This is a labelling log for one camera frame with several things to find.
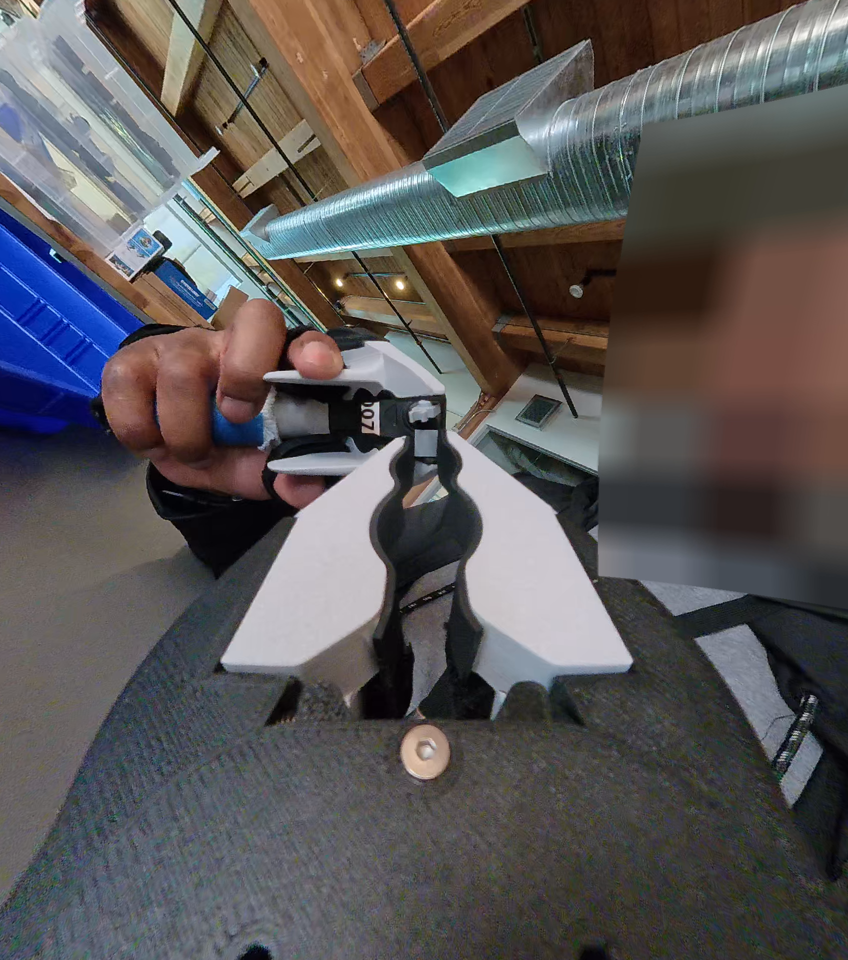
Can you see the wall air vent grille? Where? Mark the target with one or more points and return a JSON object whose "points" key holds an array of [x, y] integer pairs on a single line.
{"points": [[539, 411]]}

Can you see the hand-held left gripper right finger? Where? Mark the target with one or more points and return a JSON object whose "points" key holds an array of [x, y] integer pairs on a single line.
{"points": [[536, 570]]}

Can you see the clear plastic storage bin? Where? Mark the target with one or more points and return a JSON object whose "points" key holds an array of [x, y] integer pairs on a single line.
{"points": [[56, 127]]}

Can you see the silver spiral ventilation duct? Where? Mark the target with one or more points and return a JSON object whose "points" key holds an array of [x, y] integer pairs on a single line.
{"points": [[394, 210]]}

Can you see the person's right hand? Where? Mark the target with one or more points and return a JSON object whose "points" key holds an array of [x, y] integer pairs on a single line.
{"points": [[169, 390]]}

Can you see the black ceiling conduit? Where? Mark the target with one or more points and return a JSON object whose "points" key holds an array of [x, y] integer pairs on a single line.
{"points": [[536, 330]]}

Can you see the wooden shelf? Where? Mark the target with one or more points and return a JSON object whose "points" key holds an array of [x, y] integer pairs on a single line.
{"points": [[94, 255]]}

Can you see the grey black jacket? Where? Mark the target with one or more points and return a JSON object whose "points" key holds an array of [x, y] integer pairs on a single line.
{"points": [[844, 675]]}

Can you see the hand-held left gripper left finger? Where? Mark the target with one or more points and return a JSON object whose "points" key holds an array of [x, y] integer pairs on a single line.
{"points": [[319, 570]]}

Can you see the brown cardboard box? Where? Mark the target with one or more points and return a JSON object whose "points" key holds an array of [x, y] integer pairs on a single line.
{"points": [[229, 304]]}

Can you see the white ceiling lamp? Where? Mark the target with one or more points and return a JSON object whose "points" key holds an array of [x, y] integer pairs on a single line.
{"points": [[578, 290]]}

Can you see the small blue printed box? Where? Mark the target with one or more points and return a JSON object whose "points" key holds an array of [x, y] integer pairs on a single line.
{"points": [[135, 253]]}

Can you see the flat blue white carton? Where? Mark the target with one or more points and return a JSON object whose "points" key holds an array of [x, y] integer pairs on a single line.
{"points": [[184, 289]]}

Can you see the square metal vent diffuser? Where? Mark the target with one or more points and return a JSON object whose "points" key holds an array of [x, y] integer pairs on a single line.
{"points": [[499, 127]]}

